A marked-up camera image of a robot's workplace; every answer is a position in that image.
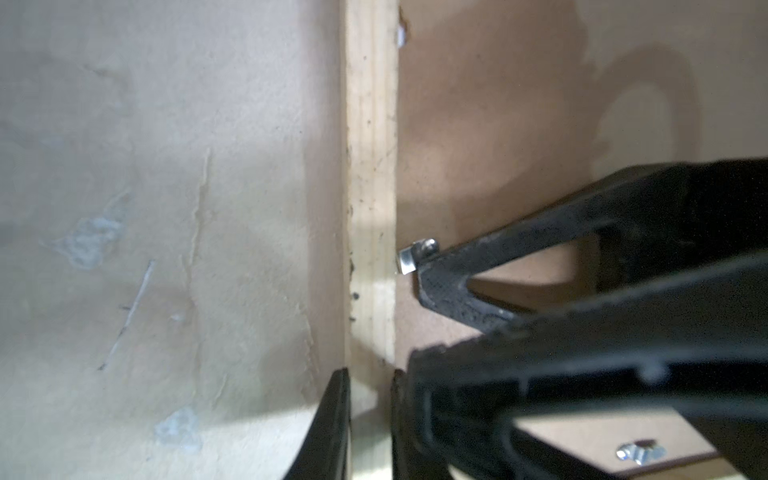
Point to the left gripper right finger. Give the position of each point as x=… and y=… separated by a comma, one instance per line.
x=409, y=462

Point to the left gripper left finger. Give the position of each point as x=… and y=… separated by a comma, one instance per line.
x=323, y=453

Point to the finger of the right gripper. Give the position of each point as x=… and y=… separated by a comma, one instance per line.
x=650, y=221
x=694, y=341

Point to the brown cardboard backing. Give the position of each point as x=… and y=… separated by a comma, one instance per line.
x=508, y=107

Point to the wooden picture frame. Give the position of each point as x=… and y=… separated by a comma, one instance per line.
x=370, y=79

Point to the silver metal turn clip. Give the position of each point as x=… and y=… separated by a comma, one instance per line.
x=640, y=452

